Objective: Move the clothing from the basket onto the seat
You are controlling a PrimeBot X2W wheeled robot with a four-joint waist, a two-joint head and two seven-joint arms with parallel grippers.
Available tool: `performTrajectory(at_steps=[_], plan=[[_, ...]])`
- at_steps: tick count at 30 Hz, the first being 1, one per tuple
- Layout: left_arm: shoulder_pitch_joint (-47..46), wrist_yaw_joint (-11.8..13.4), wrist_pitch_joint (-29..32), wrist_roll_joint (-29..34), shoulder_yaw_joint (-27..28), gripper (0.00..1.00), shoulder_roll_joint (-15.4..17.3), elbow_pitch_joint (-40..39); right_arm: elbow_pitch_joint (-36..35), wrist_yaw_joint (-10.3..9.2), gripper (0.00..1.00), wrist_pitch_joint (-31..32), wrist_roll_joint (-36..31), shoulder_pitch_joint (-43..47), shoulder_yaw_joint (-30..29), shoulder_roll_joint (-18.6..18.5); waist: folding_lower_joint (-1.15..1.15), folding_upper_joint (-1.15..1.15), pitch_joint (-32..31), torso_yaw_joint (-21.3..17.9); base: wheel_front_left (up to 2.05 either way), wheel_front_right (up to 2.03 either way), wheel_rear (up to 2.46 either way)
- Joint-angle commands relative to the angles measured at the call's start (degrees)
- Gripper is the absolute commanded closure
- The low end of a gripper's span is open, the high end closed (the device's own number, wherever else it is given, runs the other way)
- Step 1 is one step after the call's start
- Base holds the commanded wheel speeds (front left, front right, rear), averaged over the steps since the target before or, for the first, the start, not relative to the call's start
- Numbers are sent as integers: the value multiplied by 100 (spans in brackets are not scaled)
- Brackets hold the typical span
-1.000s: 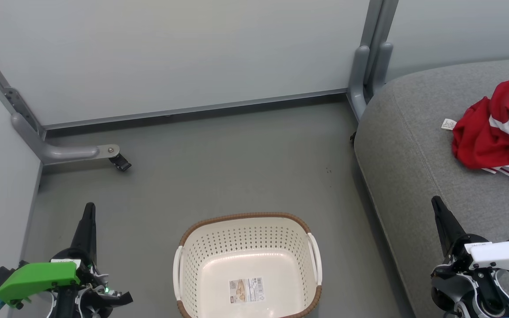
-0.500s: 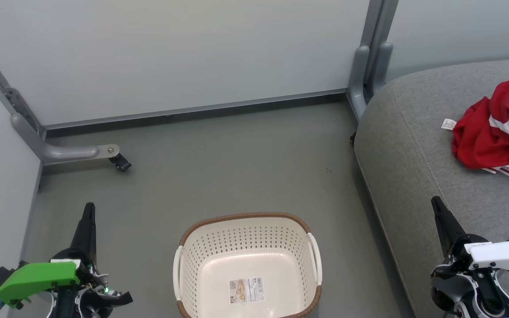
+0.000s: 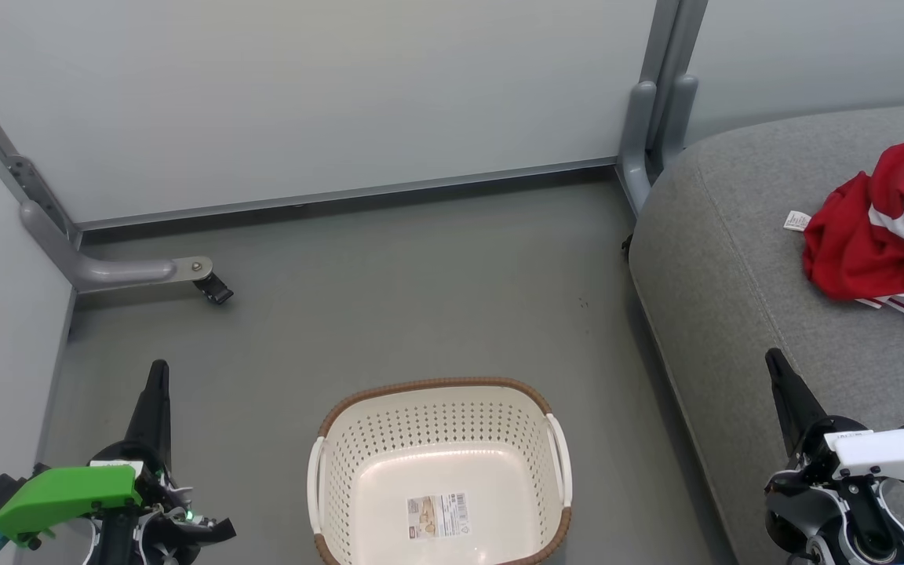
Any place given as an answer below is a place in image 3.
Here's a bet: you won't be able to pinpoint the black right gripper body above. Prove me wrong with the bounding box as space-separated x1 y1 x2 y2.
766 414 904 511

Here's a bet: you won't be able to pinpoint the red shorts with white trim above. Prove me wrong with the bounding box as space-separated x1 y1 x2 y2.
784 171 904 350

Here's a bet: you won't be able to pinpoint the black caster wheel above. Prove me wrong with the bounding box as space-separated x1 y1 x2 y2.
192 272 235 306

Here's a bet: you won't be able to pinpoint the grey fabric sofa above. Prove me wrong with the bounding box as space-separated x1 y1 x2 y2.
629 100 904 565

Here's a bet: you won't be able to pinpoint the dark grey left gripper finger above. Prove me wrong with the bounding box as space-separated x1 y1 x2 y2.
124 359 159 453
155 359 173 464

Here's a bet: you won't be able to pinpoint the paper label sticker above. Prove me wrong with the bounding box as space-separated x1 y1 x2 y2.
406 492 470 541

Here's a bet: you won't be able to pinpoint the grey partition foot with caster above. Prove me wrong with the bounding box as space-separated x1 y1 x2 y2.
0 53 214 296

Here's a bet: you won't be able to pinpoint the grey partition bottom rail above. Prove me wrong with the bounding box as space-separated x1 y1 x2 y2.
75 157 619 233

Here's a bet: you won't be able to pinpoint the grey partition post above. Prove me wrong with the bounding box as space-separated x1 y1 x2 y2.
615 0 709 217

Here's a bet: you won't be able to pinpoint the cream perforated laundry basket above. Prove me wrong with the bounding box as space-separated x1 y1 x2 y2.
307 377 574 565

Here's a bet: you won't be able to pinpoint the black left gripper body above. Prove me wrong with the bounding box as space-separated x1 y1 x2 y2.
89 442 238 550

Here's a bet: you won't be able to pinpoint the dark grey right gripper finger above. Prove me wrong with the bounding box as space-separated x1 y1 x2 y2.
766 349 811 457
774 349 828 440

